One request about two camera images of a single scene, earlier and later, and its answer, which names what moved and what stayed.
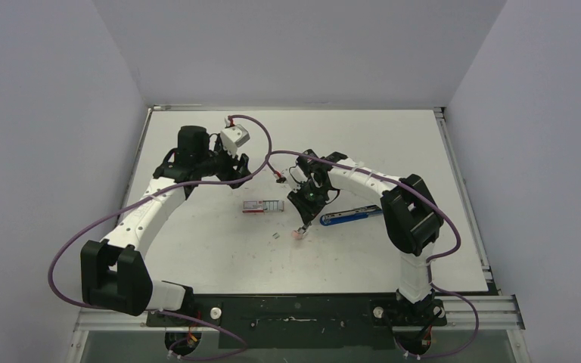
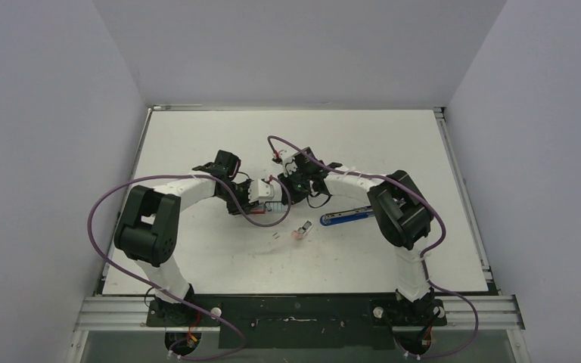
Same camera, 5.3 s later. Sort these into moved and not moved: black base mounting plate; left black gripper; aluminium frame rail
Moved: left black gripper
Not moved: black base mounting plate; aluminium frame rail
